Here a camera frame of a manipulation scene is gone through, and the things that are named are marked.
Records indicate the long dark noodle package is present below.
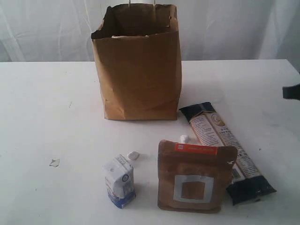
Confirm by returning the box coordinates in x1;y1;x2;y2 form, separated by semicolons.
180;102;276;205

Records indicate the brown kraft stand-up pouch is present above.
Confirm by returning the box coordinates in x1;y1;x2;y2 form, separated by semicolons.
157;140;237;213

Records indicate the small white and blue packet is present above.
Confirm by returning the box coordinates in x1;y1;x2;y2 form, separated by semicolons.
103;154;136;209

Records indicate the brown paper bag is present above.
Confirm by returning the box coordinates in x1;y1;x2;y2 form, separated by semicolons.
91;3;182;120

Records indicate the white crumpled scrap right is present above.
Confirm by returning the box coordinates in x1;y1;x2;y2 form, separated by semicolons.
180;135;194;144

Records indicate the white crumpled scrap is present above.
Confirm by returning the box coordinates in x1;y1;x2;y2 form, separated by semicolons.
127;151;140;161
180;135;194;144

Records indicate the white crumpled scrap left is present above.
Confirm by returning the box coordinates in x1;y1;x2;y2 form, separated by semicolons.
127;151;140;161

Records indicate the white backdrop curtain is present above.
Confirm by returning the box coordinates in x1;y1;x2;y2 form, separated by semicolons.
0;0;300;63

